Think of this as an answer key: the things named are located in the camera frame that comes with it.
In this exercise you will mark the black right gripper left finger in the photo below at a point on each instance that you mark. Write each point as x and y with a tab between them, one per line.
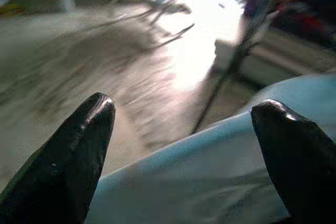
60	161

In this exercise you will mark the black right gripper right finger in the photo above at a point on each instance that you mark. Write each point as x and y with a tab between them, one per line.
302	161

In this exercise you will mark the light blue folding table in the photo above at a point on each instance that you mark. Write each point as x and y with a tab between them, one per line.
197	169

